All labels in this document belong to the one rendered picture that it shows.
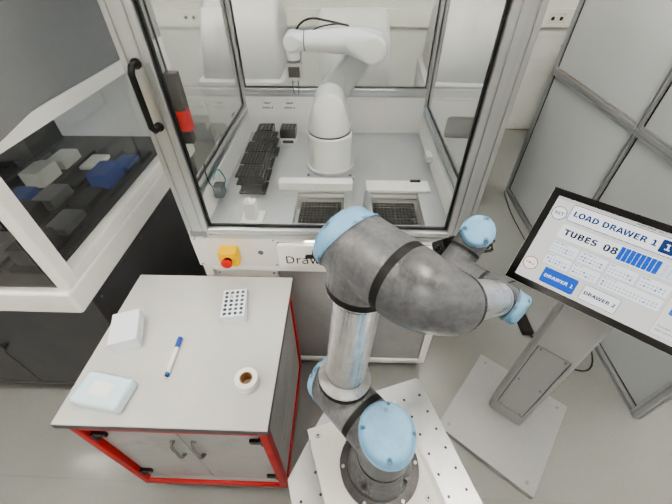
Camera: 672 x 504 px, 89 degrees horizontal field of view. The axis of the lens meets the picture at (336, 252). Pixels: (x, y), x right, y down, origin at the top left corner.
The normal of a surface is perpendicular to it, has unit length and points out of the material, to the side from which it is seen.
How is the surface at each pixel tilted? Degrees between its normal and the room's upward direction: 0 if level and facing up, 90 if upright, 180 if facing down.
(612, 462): 0
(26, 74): 90
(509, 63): 90
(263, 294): 0
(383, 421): 7
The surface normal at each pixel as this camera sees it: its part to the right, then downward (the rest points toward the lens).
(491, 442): -0.04, -0.70
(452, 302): 0.37, 0.07
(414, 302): -0.16, 0.25
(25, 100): 1.00, 0.02
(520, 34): -0.04, 0.69
